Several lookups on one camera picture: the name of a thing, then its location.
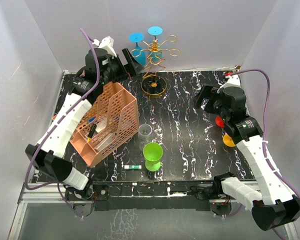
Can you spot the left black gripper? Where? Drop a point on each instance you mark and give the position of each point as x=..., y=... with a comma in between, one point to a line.
x=134, y=67

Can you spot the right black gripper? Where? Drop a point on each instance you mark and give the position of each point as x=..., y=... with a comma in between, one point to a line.
x=210, y=93

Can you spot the blue wine glass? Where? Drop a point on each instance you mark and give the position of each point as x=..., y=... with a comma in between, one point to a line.
x=138, y=53

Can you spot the gold wire glass rack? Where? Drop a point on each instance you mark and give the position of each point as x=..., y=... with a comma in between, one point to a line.
x=152, y=84

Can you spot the red wine glass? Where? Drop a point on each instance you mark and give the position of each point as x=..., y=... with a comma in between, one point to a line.
x=219, y=122

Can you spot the cyan wine glass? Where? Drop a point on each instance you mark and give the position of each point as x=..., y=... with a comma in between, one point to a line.
x=155, y=31

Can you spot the yellow wine glass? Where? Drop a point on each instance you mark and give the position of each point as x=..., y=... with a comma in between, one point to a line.
x=228, y=141

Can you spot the clear wine glass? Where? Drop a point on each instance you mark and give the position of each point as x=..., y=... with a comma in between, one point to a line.
x=145, y=135

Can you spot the green wine glass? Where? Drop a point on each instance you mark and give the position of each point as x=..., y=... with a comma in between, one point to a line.
x=153, y=153

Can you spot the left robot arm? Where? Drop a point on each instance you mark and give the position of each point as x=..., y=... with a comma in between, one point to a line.
x=46, y=156

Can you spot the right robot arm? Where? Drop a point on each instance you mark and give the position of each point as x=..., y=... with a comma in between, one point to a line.
x=274, y=204

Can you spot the pink plastic file organizer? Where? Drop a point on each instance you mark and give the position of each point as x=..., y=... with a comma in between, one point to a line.
x=114, y=111

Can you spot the silver box in organizer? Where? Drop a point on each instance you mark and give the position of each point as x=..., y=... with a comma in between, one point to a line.
x=105, y=142

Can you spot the black yellow marker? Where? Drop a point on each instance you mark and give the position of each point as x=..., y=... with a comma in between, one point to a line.
x=92, y=131

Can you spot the green white glue stick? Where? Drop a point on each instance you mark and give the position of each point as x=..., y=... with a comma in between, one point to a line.
x=132, y=167

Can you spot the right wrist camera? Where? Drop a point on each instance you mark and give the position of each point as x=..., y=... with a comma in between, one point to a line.
x=232, y=80

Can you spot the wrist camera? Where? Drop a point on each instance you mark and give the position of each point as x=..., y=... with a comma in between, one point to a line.
x=107, y=44
x=232, y=80

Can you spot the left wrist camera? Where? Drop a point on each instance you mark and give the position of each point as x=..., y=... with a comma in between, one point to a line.
x=107, y=44

